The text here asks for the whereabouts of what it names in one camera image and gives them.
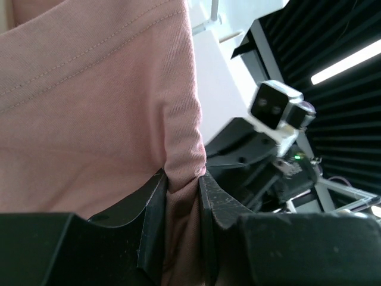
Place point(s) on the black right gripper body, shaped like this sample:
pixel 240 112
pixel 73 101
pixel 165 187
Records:
pixel 245 163

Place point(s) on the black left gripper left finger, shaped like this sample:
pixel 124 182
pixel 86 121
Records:
pixel 122 245

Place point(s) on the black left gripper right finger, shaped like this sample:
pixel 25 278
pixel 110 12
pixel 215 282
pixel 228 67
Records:
pixel 241 247

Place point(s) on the pink t shirt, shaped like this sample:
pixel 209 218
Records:
pixel 96 96

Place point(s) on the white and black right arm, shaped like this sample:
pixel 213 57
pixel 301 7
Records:
pixel 325 195

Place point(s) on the white clothes rack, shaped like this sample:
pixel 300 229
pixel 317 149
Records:
pixel 214 19

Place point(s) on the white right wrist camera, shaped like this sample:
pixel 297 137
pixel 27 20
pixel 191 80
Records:
pixel 281 112

